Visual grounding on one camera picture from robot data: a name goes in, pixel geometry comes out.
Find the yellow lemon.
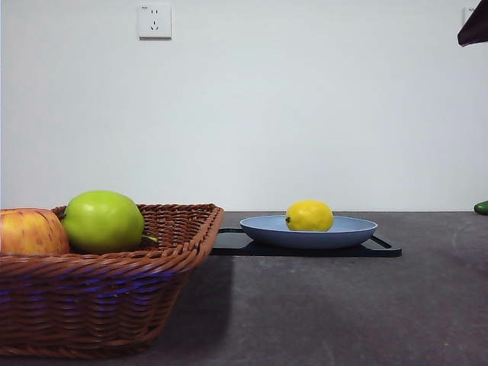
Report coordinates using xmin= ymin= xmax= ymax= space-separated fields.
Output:
xmin=284 ymin=200 xmax=335 ymax=233

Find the blue round plate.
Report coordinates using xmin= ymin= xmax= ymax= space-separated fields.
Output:
xmin=239 ymin=214 xmax=379 ymax=250

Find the brown wicker basket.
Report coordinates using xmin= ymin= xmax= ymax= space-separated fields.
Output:
xmin=0 ymin=203 xmax=226 ymax=350

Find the black flat tray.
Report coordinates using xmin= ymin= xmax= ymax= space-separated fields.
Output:
xmin=210 ymin=227 xmax=403 ymax=258

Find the green apple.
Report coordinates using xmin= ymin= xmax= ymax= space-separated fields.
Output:
xmin=60 ymin=190 xmax=158 ymax=254

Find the red yellow apple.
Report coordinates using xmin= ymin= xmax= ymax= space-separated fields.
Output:
xmin=0 ymin=207 xmax=71 ymax=256

